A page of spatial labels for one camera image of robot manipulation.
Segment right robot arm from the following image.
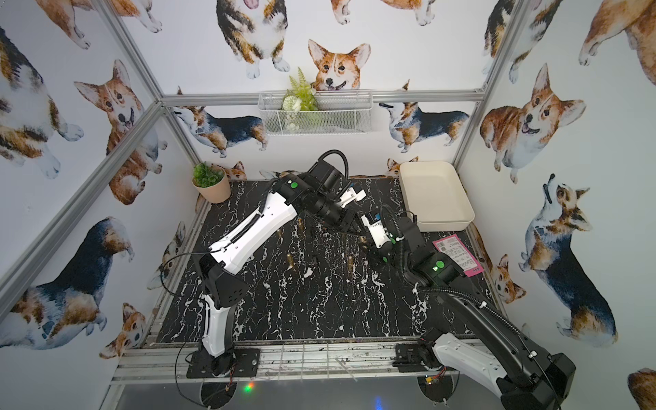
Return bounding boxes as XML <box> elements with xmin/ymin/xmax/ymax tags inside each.
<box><xmin>372</xmin><ymin>208</ymin><xmax>576</xmax><ymax>409</ymax></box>

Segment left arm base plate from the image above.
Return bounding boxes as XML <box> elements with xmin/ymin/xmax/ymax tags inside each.
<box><xmin>186</xmin><ymin>348</ymin><xmax>261</xmax><ymax>379</ymax></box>

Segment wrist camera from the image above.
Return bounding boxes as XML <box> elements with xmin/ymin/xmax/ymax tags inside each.
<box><xmin>338</xmin><ymin>186</ymin><xmax>367</xmax><ymax>208</ymax></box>
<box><xmin>360</xmin><ymin>215</ymin><xmax>393</xmax><ymax>252</ymax></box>

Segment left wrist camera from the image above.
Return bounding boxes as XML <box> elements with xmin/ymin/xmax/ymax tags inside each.
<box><xmin>338</xmin><ymin>186</ymin><xmax>367</xmax><ymax>208</ymax></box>

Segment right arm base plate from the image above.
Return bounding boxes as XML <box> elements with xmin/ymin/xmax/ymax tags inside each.
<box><xmin>392</xmin><ymin>343</ymin><xmax>454</xmax><ymax>373</ymax></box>

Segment white wire basket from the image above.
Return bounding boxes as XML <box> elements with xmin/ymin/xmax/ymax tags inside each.
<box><xmin>258</xmin><ymin>91</ymin><xmax>373</xmax><ymax>136</ymax></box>

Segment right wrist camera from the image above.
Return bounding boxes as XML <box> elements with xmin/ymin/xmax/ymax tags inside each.
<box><xmin>360</xmin><ymin>215</ymin><xmax>393</xmax><ymax>252</ymax></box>

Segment cream rectangular tray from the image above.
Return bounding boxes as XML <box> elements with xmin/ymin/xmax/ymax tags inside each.
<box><xmin>398</xmin><ymin>162</ymin><xmax>475</xmax><ymax>232</ymax></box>

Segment green fern with white flower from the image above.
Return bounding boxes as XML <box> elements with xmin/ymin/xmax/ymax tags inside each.
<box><xmin>281</xmin><ymin>68</ymin><xmax>319</xmax><ymax>133</ymax></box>

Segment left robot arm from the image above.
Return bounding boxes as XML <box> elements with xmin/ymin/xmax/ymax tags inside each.
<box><xmin>193</xmin><ymin>160</ymin><xmax>367</xmax><ymax>358</ymax></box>

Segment pink card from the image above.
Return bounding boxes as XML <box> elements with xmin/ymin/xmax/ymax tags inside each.
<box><xmin>433</xmin><ymin>234</ymin><xmax>483</xmax><ymax>278</ymax></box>

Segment potted green plant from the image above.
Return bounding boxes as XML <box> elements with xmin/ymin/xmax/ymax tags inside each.
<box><xmin>192</xmin><ymin>162</ymin><xmax>231</xmax><ymax>204</ymax></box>

